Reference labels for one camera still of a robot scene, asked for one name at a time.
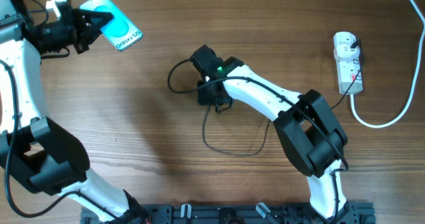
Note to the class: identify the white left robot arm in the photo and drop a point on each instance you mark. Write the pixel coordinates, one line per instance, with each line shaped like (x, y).
(35, 151)

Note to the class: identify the white power strip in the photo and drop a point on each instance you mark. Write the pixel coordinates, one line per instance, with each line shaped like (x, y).
(348, 72)

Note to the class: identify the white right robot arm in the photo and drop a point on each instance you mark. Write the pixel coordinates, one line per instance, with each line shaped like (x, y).
(309, 132)

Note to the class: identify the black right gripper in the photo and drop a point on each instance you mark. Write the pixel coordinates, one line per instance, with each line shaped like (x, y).
(202, 99)

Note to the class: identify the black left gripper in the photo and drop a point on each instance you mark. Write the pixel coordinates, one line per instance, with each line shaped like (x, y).
(83, 35)

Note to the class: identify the white USB charger adapter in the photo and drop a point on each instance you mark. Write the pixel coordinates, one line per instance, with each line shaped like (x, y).
(346, 51)

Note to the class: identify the Samsung Galaxy smartphone teal screen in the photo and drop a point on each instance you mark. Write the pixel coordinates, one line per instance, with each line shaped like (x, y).
(120, 31)

